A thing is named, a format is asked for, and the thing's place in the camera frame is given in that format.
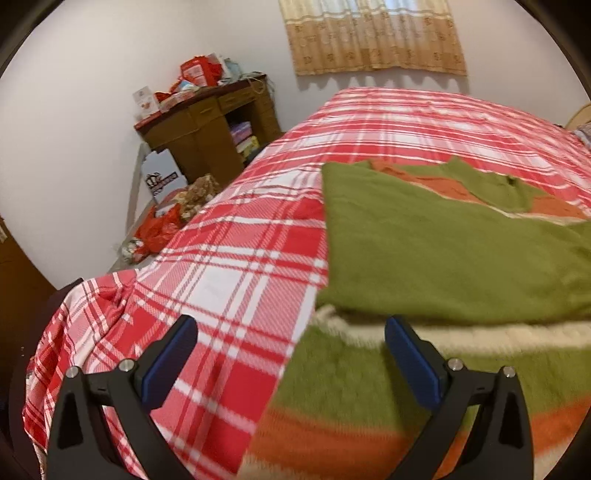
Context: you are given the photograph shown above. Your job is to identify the green orange cream striped sweater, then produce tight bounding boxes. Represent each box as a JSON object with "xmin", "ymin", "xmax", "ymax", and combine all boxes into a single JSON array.
[{"xmin": 238, "ymin": 159, "xmax": 590, "ymax": 479}]

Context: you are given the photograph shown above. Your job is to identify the dark wooden cabinet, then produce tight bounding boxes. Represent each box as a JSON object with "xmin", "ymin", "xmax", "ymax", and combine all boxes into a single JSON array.
[{"xmin": 1, "ymin": 222, "xmax": 56, "ymax": 465}]

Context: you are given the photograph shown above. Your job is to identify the red plastic bag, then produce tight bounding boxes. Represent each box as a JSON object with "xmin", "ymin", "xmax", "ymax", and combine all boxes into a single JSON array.
[{"xmin": 134, "ymin": 204, "xmax": 184, "ymax": 257}]

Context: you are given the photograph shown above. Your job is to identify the red plaid bed sheet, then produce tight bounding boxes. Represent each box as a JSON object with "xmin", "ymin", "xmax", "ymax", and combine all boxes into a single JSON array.
[{"xmin": 23, "ymin": 87, "xmax": 590, "ymax": 479}]

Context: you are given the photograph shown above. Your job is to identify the white printed cardboard box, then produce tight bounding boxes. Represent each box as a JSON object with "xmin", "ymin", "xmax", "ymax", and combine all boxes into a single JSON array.
[{"xmin": 140, "ymin": 149, "xmax": 188, "ymax": 204}]

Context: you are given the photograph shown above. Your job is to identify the brown patterned bag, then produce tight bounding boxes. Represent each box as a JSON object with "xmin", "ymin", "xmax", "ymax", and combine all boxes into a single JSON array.
[{"xmin": 173, "ymin": 173, "xmax": 221, "ymax": 223}]

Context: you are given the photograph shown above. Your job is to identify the cream wooden headboard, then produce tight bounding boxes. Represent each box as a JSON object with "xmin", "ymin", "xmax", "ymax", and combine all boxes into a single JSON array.
[{"xmin": 565, "ymin": 103, "xmax": 591, "ymax": 131}]

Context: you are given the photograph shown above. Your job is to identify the dark brown wooden desk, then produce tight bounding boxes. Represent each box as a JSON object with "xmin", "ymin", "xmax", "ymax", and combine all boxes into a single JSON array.
[{"xmin": 134, "ymin": 73, "xmax": 283, "ymax": 187}]

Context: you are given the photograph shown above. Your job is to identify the stacked books in desk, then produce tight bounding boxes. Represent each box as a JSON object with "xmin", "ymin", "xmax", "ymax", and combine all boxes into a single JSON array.
[{"xmin": 230, "ymin": 121, "xmax": 260, "ymax": 162}]

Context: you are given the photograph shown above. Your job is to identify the white greeting card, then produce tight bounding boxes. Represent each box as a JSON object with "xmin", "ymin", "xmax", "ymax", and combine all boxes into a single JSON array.
[{"xmin": 132, "ymin": 86, "xmax": 160, "ymax": 121}]

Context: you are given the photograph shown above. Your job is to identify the red gift box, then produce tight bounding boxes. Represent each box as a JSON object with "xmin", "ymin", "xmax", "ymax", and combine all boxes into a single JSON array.
[{"xmin": 180, "ymin": 56, "xmax": 222, "ymax": 87}]

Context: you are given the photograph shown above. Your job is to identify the beige patterned window curtain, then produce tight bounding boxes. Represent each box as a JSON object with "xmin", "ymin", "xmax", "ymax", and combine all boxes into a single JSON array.
[{"xmin": 280, "ymin": 0, "xmax": 468, "ymax": 77}]

